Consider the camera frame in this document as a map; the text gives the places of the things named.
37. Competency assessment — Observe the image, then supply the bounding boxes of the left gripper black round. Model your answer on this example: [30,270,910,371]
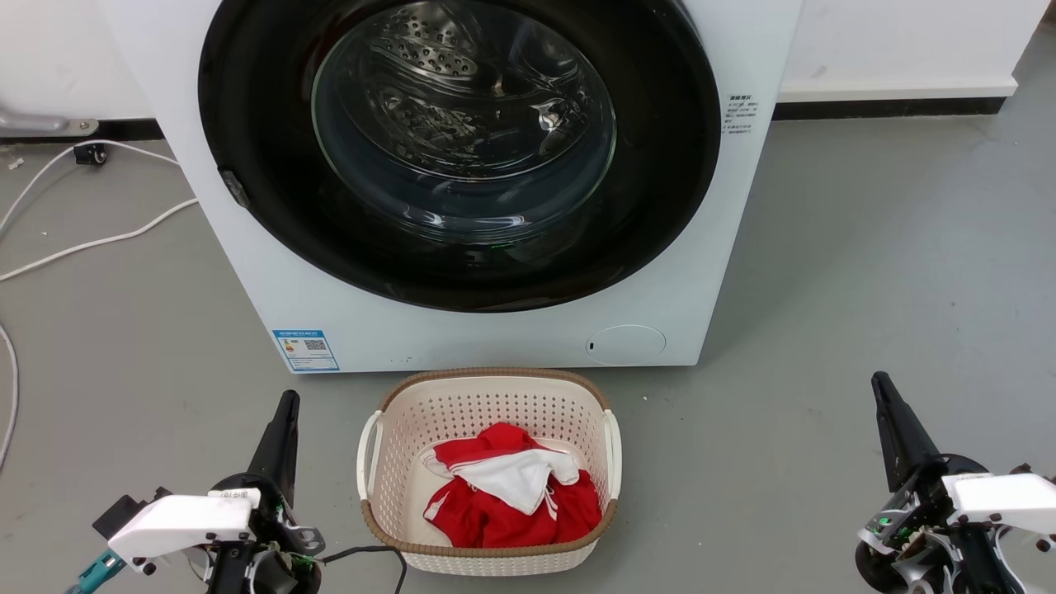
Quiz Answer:
[183,390,327,594]

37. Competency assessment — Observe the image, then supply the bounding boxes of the right gripper black round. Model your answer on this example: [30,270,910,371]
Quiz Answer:
[853,371,1020,594]

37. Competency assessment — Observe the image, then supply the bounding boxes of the white front-load washing machine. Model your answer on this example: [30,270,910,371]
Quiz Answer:
[97,0,804,375]

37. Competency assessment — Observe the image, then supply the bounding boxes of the black round glass washer door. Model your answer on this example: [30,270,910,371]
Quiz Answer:
[197,0,723,314]

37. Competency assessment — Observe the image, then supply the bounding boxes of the blue energy label sticker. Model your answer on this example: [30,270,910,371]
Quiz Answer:
[271,329,341,374]

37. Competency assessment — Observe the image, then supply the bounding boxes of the cream perforated laundry basket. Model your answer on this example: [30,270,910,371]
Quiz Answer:
[356,367,623,577]

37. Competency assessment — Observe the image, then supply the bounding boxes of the red and white garment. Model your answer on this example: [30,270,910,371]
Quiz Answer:
[421,422,603,549]

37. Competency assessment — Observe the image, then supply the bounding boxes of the round white filter cover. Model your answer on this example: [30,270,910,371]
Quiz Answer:
[585,324,667,366]

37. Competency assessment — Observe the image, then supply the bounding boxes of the small printed text sticker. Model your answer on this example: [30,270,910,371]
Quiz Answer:
[724,92,757,137]

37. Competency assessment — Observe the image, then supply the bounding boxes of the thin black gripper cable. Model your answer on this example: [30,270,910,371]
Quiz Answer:
[318,544,408,594]

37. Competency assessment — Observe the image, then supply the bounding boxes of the black door handle latch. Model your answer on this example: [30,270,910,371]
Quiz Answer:
[218,167,252,210]

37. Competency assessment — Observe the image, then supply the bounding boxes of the thick white floor cable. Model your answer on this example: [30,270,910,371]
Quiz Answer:
[0,197,200,283]

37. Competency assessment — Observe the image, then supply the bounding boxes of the white cable at floor edge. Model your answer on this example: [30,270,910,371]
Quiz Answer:
[0,323,21,473]

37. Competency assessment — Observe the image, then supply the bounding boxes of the thin white looping floor cable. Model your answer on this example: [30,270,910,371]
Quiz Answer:
[0,139,181,236]

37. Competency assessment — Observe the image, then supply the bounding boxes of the grey metal floor bracket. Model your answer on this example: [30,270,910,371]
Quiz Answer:
[0,106,100,139]

